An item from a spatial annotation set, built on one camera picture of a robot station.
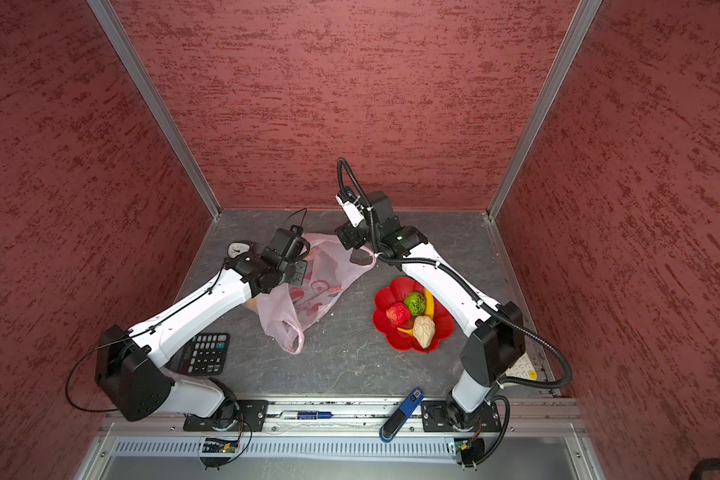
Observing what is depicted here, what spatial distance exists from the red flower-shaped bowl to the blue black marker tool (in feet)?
0.39

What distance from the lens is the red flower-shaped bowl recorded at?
2.79 feet

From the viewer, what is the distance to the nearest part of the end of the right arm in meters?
0.69

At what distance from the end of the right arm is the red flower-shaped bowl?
29 cm

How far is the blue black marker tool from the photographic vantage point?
720 mm
